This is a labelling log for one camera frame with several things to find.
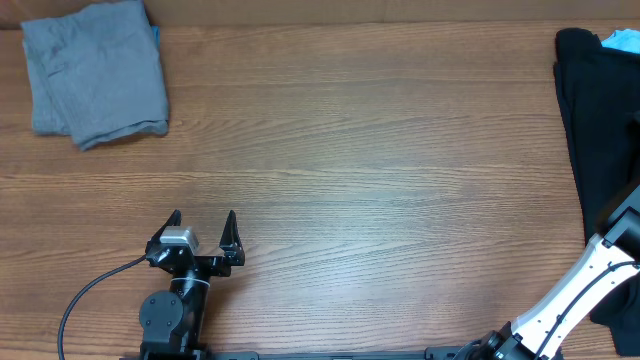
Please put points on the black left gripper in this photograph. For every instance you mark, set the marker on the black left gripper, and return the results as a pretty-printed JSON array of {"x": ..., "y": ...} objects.
[{"x": 233, "y": 254}]

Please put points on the black t-shirt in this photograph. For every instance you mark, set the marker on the black t-shirt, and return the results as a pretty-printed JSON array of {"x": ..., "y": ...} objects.
[{"x": 597, "y": 89}]

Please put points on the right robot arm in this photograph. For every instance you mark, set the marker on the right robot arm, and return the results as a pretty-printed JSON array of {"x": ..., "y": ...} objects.
[{"x": 610, "y": 258}]

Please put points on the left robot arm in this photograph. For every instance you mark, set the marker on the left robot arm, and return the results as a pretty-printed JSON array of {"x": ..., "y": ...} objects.
[{"x": 172, "y": 319}]

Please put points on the folded grey cloth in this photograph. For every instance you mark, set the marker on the folded grey cloth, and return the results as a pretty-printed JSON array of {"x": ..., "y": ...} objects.
[{"x": 96, "y": 75}]

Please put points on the blue cloth under grey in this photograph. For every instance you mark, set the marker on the blue cloth under grey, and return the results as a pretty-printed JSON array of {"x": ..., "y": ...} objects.
[{"x": 156, "y": 34}]

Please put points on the light blue t-shirt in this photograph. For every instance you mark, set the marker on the light blue t-shirt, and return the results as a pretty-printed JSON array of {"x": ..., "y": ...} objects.
[{"x": 627, "y": 40}]

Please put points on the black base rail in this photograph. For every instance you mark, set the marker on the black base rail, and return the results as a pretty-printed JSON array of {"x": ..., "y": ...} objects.
[{"x": 432, "y": 353}]

